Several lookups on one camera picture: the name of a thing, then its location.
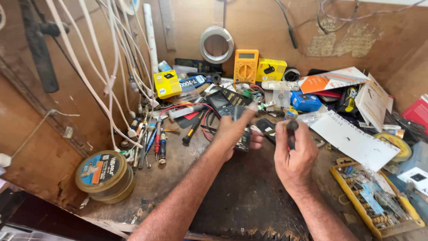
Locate metal tweezers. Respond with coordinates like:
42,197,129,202
133,127,145,168

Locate round yellow solder wire spool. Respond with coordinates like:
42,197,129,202
75,150,136,204

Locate yellow compartment parts tray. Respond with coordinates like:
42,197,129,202
330,157,426,239

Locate black probe cable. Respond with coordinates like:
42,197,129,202
274,0,299,50

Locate large yellow cardboard box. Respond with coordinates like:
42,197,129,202
255,58,288,83

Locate white and green tube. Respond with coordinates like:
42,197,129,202
119,149,136,163

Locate red box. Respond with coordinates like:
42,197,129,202
402,95,428,135

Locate clear plastic syringe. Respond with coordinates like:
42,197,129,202
168,104,205,121

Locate person's left hand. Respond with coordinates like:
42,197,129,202
213,102,265,162

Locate red wire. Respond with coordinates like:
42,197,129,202
158,102,218,142

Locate black and yellow screwdriver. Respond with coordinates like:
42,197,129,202
182,111,205,145

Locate white folded leaflet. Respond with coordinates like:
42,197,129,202
355,73,391,133

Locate yellow multimeter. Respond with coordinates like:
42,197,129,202
233,49,259,86

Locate black packet with gold print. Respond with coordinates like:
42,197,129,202
220,87,253,108

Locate black work mat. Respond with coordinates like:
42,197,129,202
189,127,313,241

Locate black tape roll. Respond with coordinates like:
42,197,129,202
282,66,302,82

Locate red handle screwdriver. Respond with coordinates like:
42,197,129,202
154,120,162,161

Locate white phone housing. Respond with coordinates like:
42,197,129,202
261,80,300,92

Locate blue cardboard box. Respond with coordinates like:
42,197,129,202
290,91,323,112

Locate bunch of white hanging cables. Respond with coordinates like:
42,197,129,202
43,0,160,151

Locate blue glue tube box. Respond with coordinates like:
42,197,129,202
179,75,207,91

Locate black tool on wall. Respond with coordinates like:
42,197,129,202
19,0,71,94

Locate blue-grey power supply unit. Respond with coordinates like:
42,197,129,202
389,141,428,199

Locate white wire coil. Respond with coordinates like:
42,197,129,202
200,26,235,64

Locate dark mobile phone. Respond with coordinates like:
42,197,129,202
233,105,251,152

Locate blue handle screwdriver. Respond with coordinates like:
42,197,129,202
158,127,167,164

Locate black handle screwdriver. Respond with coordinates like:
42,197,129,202
286,119,300,151

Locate person's right hand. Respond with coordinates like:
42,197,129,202
274,120,320,189

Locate black keypad phone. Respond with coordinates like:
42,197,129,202
205,91,235,118

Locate black phone back cover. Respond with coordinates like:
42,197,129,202
255,117,277,145

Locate orange and white booklet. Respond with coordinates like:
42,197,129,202
298,66,370,94

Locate white plastic pipe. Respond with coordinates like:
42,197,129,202
143,3,160,75

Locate small yellow cardboard box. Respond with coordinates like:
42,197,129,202
153,69,183,100

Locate yellow tape roll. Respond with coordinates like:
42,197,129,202
373,132,413,163

